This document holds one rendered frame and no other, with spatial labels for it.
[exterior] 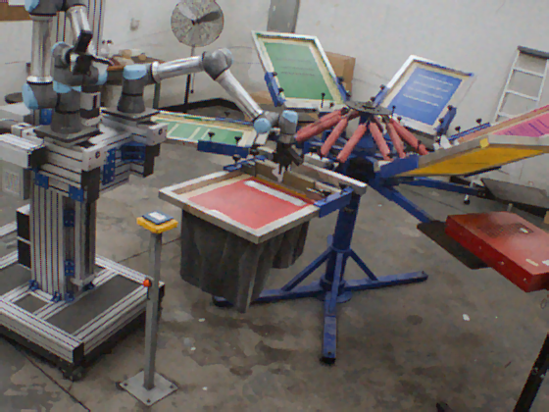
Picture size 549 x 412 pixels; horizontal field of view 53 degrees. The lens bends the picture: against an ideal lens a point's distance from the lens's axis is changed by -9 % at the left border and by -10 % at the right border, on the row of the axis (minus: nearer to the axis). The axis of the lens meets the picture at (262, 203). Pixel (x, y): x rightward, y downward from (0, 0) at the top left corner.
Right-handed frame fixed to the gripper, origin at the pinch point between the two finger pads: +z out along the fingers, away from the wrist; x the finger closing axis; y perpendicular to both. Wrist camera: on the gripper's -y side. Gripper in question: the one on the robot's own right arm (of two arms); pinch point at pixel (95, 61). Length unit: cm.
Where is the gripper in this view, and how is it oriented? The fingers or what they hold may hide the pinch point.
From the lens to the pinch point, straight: 209.1
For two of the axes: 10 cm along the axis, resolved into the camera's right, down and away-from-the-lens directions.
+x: -7.4, 0.2, -6.7
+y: -2.4, 9.2, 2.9
